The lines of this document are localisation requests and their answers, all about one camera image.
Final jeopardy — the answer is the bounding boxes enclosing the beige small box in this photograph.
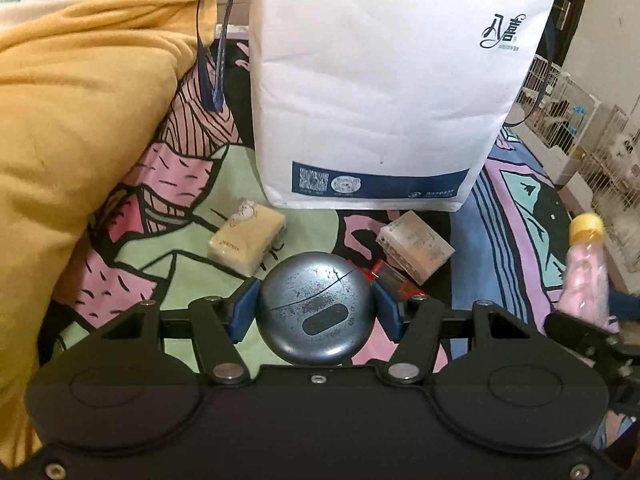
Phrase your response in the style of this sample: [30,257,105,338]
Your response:
[376,211,456,285]

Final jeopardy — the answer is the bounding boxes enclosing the red clear plastic item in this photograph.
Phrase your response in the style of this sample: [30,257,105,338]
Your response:
[347,259,428,303]

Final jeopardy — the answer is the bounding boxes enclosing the round grey-blue earbud case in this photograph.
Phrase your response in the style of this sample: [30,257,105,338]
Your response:
[256,253,377,365]

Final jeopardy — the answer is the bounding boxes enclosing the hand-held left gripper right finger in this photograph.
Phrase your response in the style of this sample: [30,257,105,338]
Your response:
[371,282,568,386]

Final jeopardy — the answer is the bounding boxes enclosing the pink-based wire pet cage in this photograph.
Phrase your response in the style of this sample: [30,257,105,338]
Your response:
[565,104,640,281]

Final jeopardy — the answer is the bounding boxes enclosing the white insulated bag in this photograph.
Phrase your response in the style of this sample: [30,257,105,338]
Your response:
[195,0,563,213]

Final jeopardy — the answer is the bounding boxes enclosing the white wire pet cage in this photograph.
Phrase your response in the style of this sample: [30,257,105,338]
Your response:
[519,54,602,187]

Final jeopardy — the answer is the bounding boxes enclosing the printed cartoon blanket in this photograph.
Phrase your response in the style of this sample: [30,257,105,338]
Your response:
[37,25,618,376]

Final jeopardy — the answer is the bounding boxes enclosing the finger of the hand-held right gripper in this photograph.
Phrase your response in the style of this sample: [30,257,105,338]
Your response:
[607,290,640,323]
[543,311,622,362]

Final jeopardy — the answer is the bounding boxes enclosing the yellow tissue pack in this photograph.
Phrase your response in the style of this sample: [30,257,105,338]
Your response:
[207,199,287,277]

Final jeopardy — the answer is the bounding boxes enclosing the yellow blanket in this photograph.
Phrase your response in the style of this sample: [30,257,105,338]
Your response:
[0,0,211,461]

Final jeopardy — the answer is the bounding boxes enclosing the pink bottle with yellow cap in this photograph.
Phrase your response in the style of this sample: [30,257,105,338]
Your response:
[562,212,621,333]

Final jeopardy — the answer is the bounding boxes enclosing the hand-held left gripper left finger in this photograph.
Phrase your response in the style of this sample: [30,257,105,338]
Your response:
[60,280,259,386]

